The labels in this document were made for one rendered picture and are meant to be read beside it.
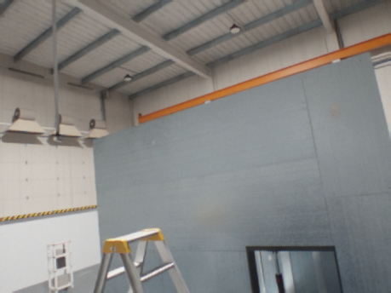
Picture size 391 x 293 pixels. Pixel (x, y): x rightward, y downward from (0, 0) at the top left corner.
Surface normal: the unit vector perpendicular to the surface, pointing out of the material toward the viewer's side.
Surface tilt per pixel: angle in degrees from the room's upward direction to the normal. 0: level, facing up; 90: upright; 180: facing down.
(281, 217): 90
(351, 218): 90
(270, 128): 90
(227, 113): 90
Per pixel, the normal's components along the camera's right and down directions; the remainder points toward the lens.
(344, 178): -0.55, -0.07
